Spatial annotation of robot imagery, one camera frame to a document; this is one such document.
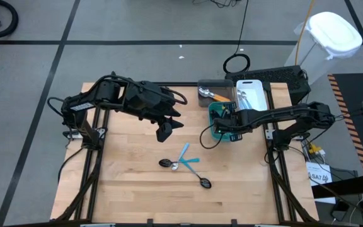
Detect black mat with hazard stripes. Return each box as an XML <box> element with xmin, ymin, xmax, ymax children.
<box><xmin>327</xmin><ymin>72</ymin><xmax>363</xmax><ymax>176</ymax></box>

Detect black floor cables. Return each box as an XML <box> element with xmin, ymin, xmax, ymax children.
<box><xmin>192</xmin><ymin>0</ymin><xmax>243</xmax><ymax>9</ymax></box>

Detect white lidded trash can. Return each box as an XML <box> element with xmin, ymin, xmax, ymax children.
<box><xmin>284</xmin><ymin>11</ymin><xmax>363</xmax><ymax>86</ymax></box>

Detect black cable connector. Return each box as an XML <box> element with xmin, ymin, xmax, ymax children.
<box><xmin>62</xmin><ymin>128</ymin><xmax>85</xmax><ymax>141</ymax></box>

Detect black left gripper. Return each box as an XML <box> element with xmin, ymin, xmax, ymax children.
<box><xmin>137</xmin><ymin>94</ymin><xmax>185</xmax><ymax>143</ymax></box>

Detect white plastic bin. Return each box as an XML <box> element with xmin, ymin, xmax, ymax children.
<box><xmin>235</xmin><ymin>79</ymin><xmax>269</xmax><ymax>112</ymax></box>

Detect black floor stand bar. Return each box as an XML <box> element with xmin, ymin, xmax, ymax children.
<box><xmin>310</xmin><ymin>181</ymin><xmax>363</xmax><ymax>200</ymax></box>

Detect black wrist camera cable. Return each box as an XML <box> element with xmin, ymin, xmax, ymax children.
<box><xmin>161</xmin><ymin>87</ymin><xmax>188</xmax><ymax>106</ymax></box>
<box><xmin>199</xmin><ymin>123</ymin><xmax>227</xmax><ymax>150</ymax></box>

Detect yellow hanging cable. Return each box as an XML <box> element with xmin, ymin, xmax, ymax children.
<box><xmin>294</xmin><ymin>0</ymin><xmax>316</xmax><ymax>66</ymax></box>

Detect white paper sign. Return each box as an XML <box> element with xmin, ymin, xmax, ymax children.
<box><xmin>305</xmin><ymin>161</ymin><xmax>333</xmax><ymax>186</ymax></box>

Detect black aluminium table frame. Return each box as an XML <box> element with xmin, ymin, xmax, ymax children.
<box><xmin>50</xmin><ymin>80</ymin><xmax>320</xmax><ymax>227</ymax></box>

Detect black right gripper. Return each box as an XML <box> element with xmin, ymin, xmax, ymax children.
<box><xmin>214</xmin><ymin>102</ymin><xmax>245</xmax><ymax>142</ymax></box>

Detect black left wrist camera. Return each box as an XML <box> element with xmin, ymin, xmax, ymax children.
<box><xmin>136</xmin><ymin>81</ymin><xmax>163</xmax><ymax>99</ymax></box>

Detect grey translucent plastic bin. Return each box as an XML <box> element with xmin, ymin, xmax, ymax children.
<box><xmin>197</xmin><ymin>78</ymin><xmax>235</xmax><ymax>108</ymax></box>

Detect power strip with yellow plug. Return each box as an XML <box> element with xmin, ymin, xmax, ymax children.
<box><xmin>306</xmin><ymin>142</ymin><xmax>326</xmax><ymax>158</ymax></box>

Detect teal plastic bin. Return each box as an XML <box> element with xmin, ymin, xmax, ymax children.
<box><xmin>208</xmin><ymin>101</ymin><xmax>244</xmax><ymax>143</ymax></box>

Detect black coiled cable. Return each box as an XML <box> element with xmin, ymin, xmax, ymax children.
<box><xmin>222</xmin><ymin>0</ymin><xmax>251</xmax><ymax>75</ymax></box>

